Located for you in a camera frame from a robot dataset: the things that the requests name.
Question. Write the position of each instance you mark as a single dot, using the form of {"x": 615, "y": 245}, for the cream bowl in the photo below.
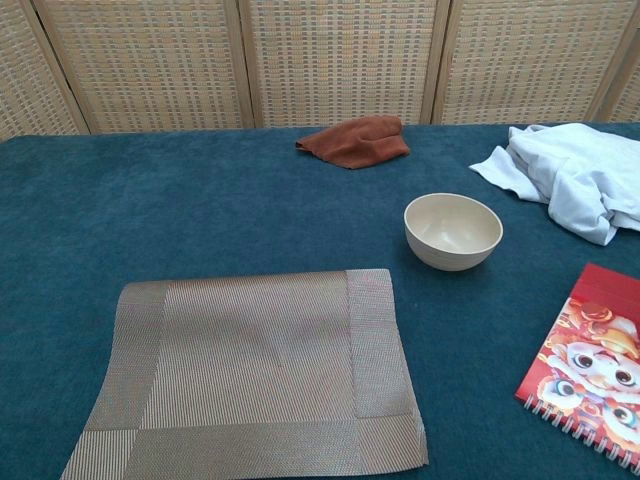
{"x": 452, "y": 235}

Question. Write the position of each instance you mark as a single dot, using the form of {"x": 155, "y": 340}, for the beige woven placemat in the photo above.
{"x": 250, "y": 360}

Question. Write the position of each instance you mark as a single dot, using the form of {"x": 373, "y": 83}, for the rust brown cloth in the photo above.
{"x": 360, "y": 142}

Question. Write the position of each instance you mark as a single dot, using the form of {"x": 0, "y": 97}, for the blue plush table cover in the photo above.
{"x": 175, "y": 210}

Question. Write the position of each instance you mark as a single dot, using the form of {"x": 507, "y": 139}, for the woven wooden folding screen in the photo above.
{"x": 340, "y": 60}

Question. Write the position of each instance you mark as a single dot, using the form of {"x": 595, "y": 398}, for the crumpled white cloth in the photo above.
{"x": 565, "y": 170}

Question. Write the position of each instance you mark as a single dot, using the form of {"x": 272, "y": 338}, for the red spiral desk calendar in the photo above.
{"x": 590, "y": 350}

